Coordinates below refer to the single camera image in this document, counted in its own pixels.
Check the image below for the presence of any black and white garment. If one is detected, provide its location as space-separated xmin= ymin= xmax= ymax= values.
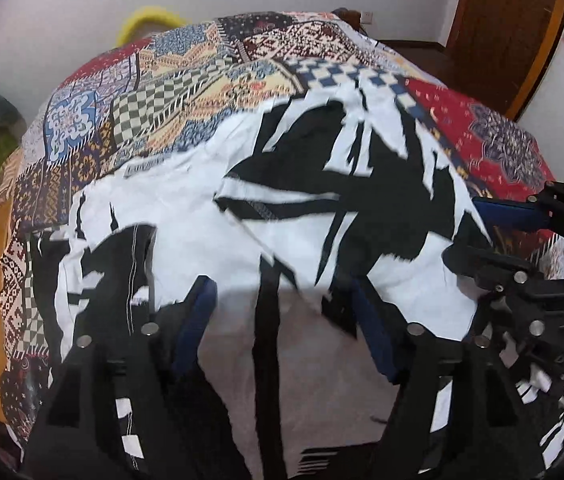
xmin=27 ymin=82 xmax=564 ymax=480

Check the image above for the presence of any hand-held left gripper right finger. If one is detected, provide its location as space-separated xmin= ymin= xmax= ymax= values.
xmin=349 ymin=277 xmax=547 ymax=480

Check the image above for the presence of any yellow foam hoop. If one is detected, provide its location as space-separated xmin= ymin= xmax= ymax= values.
xmin=116 ymin=6 xmax=187 ymax=46

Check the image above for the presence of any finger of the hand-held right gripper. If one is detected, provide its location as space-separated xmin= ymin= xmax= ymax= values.
xmin=472 ymin=180 xmax=564 ymax=243
xmin=442 ymin=241 xmax=564 ymax=312

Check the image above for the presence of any patchwork patterned blanket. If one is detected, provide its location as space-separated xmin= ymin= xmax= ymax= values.
xmin=0 ymin=10 xmax=564 ymax=441

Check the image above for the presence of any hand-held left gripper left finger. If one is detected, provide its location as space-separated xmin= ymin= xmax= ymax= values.
xmin=22 ymin=276 xmax=253 ymax=480

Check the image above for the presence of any brown wooden door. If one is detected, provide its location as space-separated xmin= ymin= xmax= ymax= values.
xmin=444 ymin=0 xmax=564 ymax=121

